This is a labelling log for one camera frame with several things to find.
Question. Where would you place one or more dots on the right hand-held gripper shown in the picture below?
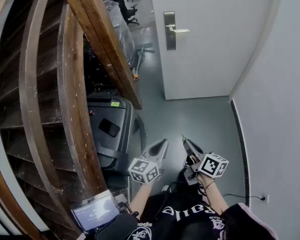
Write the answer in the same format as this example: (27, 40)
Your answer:
(212, 166)

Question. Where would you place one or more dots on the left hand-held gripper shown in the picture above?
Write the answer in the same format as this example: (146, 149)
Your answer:
(143, 170)

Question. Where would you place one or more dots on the white door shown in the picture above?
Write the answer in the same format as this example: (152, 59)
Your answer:
(215, 59)

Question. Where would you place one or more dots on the person's right forearm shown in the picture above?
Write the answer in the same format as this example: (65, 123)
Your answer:
(215, 199)

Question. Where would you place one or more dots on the person's left forearm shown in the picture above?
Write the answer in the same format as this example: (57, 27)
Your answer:
(142, 196)

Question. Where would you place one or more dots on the black wrist band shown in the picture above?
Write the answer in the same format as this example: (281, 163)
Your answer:
(209, 184)

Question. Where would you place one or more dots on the person's white shoe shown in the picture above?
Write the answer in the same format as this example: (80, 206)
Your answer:
(165, 188)

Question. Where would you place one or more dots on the black equipment case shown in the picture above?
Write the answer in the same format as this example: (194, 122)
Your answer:
(115, 114)

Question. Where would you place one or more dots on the green label sticker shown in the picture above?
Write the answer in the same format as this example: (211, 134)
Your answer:
(114, 104)

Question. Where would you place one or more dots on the person's black printed shirt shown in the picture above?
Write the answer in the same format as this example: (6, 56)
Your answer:
(190, 224)

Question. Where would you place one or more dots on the small orange object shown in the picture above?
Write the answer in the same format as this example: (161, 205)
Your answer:
(135, 77)

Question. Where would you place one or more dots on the black chest pouch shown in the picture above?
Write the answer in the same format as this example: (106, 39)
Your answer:
(117, 225)

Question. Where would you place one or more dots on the chest-mounted screen device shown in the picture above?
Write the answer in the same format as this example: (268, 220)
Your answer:
(97, 214)

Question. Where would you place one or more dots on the black stacked gear under stairs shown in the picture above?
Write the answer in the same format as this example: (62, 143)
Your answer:
(97, 71)

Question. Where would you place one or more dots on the plastic-wrapped pallet load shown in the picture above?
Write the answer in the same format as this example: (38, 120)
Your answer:
(126, 36)

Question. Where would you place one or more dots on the wooden staircase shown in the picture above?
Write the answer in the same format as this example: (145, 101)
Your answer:
(40, 96)

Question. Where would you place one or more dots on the black screen mount bracket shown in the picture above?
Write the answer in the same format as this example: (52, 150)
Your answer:
(125, 205)

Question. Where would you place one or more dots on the white wall outlet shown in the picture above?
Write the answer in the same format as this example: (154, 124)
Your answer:
(265, 198)

